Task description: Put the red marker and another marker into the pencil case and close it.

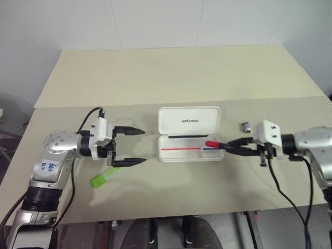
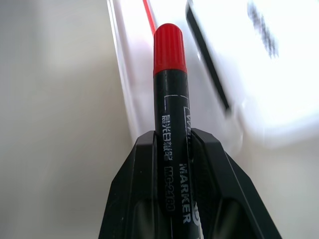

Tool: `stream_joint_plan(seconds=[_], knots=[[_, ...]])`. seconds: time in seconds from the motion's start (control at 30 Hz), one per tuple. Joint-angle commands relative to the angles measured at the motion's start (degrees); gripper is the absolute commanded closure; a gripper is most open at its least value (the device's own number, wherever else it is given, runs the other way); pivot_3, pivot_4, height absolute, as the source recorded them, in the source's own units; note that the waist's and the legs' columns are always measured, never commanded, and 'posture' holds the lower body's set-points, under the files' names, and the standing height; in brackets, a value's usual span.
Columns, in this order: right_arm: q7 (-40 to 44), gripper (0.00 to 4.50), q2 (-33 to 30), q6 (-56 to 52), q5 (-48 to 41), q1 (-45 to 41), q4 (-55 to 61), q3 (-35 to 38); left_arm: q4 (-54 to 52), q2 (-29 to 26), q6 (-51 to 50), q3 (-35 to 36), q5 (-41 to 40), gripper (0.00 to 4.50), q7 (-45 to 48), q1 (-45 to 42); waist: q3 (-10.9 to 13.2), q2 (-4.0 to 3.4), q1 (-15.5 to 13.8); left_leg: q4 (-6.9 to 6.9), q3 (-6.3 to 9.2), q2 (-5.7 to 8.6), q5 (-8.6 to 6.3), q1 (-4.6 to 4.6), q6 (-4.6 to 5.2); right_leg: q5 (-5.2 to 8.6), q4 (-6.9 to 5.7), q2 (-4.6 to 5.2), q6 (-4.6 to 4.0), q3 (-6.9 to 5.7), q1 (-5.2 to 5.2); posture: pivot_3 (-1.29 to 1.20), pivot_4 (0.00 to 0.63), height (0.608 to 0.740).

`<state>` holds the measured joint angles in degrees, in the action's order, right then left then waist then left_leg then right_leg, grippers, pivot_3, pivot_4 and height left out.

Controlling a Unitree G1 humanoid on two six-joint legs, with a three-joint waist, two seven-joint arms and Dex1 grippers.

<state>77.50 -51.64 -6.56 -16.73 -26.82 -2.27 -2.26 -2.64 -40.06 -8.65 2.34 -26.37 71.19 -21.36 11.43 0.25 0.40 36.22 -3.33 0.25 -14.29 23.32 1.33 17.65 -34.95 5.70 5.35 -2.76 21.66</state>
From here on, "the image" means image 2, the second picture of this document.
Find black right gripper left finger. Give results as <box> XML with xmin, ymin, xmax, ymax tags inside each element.
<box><xmin>97</xmin><ymin>131</ymin><xmax>172</xmax><ymax>239</ymax></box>

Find red-capped black marker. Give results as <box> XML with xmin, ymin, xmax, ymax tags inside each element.
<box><xmin>153</xmin><ymin>23</ymin><xmax>204</xmax><ymax>239</ymax></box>

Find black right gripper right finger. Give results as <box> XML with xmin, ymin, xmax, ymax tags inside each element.
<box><xmin>187</xmin><ymin>128</ymin><xmax>279</xmax><ymax>239</ymax></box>

